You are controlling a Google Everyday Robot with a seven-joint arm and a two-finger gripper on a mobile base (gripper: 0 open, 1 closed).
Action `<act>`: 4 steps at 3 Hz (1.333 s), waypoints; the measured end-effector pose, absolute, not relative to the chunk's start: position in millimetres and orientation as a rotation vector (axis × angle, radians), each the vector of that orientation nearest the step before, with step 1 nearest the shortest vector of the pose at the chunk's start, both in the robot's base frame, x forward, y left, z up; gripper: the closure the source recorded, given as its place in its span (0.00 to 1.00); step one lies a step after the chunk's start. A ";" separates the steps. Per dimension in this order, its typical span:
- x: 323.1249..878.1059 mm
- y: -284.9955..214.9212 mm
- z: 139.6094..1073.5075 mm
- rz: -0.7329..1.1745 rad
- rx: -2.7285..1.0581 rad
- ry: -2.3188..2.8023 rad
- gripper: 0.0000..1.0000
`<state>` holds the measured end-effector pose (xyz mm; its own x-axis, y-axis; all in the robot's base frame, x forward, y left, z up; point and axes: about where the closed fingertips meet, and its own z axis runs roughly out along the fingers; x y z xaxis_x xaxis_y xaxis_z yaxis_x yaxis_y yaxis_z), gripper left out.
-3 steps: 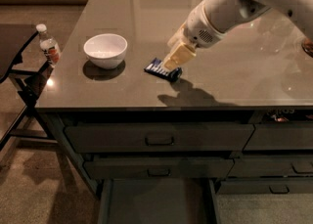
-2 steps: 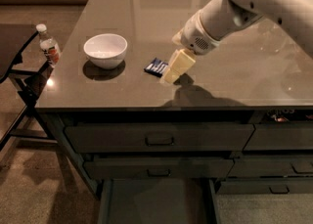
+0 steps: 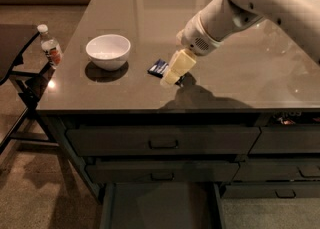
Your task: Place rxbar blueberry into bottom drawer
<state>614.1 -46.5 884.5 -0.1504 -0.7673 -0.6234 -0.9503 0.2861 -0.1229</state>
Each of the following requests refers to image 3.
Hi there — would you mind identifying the middle left drawer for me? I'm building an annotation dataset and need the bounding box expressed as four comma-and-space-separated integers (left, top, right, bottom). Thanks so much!
86, 160, 239, 183

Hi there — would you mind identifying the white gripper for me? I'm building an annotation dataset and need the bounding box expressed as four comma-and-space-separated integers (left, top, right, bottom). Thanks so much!
160, 11, 222, 87

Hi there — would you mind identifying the open bottom left drawer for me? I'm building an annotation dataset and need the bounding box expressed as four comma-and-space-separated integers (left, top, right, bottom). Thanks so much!
99, 182, 226, 229

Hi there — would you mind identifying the blue rxbar blueberry wrapper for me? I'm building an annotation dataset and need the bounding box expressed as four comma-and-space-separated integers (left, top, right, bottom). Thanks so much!
147, 59, 185, 87

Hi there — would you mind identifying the top right drawer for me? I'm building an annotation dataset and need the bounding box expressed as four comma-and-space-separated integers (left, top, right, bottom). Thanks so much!
250, 125, 320, 154

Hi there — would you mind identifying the bottom right drawer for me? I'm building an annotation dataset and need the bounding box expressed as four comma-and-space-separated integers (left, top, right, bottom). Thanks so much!
222, 182, 320, 199

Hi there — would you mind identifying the white ceramic bowl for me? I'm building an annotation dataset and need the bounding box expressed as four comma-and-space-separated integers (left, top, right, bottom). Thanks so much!
86, 34, 131, 71

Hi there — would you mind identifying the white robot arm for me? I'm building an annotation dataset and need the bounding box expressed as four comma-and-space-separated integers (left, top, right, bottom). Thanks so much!
161, 0, 320, 86

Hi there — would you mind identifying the clear plastic water bottle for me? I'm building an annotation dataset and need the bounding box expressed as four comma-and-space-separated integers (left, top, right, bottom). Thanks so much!
37, 24, 63, 69

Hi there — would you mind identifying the middle right drawer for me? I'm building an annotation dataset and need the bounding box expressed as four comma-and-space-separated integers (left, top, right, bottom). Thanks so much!
234, 159, 320, 182

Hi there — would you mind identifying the top left drawer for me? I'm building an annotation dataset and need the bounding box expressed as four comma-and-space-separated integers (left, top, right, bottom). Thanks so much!
66, 125, 260, 156

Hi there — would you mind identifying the black chair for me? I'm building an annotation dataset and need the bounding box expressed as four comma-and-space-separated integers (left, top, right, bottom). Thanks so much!
0, 24, 55, 153

